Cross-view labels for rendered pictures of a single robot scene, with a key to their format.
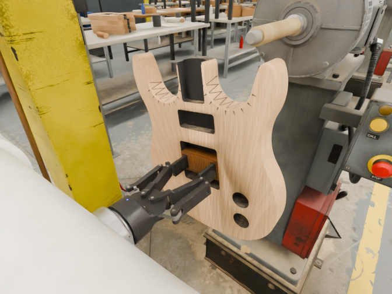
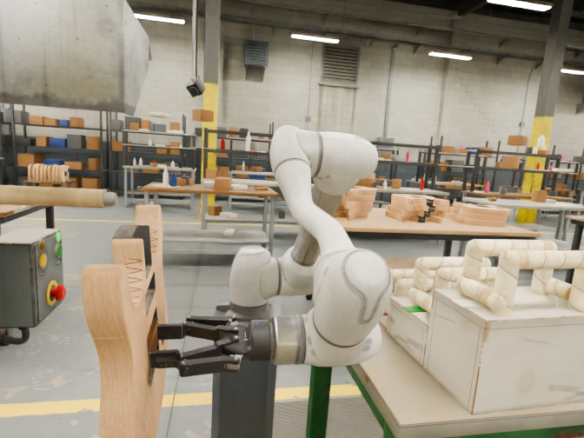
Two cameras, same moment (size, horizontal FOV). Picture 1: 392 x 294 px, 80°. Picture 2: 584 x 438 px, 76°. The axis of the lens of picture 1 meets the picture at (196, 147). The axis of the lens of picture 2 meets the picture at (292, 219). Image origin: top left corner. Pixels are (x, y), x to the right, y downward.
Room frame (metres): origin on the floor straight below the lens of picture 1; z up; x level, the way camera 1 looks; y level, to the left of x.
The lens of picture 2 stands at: (0.73, 0.56, 1.34)
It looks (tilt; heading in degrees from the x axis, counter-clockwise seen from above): 10 degrees down; 220
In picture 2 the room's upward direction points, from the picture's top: 4 degrees clockwise
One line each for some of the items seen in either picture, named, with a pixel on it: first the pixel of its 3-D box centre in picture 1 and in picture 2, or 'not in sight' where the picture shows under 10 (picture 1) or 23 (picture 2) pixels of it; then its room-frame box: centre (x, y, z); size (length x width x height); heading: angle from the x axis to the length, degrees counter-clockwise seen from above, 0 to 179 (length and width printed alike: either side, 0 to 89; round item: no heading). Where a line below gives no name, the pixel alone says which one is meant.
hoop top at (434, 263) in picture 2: not in sight; (454, 263); (-0.19, 0.31, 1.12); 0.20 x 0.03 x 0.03; 144
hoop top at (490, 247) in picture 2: not in sight; (512, 248); (-0.10, 0.44, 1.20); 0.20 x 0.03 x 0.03; 144
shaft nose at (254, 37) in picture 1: (252, 37); (110, 198); (0.43, -0.10, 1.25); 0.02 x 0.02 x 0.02; 51
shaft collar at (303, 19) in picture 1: (294, 25); not in sight; (0.59, -0.22, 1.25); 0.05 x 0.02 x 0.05; 51
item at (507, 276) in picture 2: not in sight; (505, 286); (0.02, 0.45, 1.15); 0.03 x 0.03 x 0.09
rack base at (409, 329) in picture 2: not in sight; (456, 326); (-0.17, 0.34, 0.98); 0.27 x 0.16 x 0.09; 145
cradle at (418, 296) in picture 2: not in sight; (424, 301); (-0.09, 0.29, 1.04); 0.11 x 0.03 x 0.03; 55
